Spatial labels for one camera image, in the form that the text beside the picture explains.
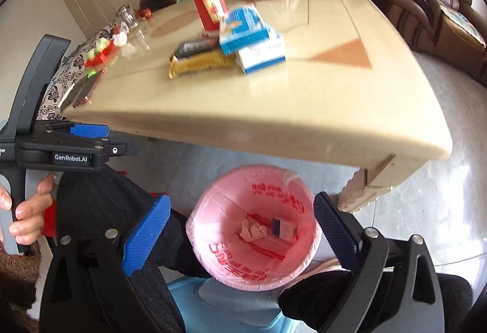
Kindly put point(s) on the beige coffee table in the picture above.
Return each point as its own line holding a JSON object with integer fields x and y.
{"x": 266, "y": 100}

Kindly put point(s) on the person's left leg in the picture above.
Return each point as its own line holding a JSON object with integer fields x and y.
{"x": 114, "y": 199}

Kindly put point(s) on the gold snack wrapper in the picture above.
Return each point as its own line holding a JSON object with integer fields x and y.
{"x": 201, "y": 64}

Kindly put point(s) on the red cylindrical can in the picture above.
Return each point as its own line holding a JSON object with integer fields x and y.
{"x": 209, "y": 9}

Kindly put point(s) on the light blue plastic stool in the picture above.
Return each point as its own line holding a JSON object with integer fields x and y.
{"x": 236, "y": 306}

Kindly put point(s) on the crumpled white tissue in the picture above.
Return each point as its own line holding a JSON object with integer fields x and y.
{"x": 253, "y": 230}

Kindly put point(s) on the pink lined trash bin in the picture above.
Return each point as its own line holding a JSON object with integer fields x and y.
{"x": 217, "y": 211}

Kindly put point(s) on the floral patterned cloth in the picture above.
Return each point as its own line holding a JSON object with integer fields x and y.
{"x": 64, "y": 70}

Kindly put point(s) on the small green item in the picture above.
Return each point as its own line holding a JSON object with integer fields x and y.
{"x": 91, "y": 73}

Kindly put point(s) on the black snack packet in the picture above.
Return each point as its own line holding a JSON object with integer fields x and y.
{"x": 190, "y": 48}

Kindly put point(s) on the small blue box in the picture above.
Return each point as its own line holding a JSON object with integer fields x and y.
{"x": 284, "y": 229}

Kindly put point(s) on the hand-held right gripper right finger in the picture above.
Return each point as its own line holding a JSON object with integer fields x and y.
{"x": 334, "y": 234}

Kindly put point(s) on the light blue seat pad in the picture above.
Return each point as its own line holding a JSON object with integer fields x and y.
{"x": 462, "y": 26}

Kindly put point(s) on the red tray with green fruits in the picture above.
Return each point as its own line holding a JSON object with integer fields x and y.
{"x": 99, "y": 53}

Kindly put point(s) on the person's left forearm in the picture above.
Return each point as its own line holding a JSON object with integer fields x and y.
{"x": 17, "y": 279}

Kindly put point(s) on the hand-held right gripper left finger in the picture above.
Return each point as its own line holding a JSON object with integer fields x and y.
{"x": 146, "y": 237}

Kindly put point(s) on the person's left hand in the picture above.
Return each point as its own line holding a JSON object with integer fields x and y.
{"x": 28, "y": 211}

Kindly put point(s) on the white and blue box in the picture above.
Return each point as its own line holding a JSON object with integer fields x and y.
{"x": 262, "y": 60}

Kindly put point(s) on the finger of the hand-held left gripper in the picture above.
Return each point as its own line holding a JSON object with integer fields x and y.
{"x": 89, "y": 130}

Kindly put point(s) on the red smartphone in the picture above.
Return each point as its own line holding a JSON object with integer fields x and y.
{"x": 87, "y": 89}

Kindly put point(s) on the glass jar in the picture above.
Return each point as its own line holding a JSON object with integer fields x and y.
{"x": 127, "y": 17}

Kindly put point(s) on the blue cartoon milk carton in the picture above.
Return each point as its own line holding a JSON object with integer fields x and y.
{"x": 243, "y": 36}

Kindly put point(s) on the white tissue wad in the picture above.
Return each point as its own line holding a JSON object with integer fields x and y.
{"x": 120, "y": 39}

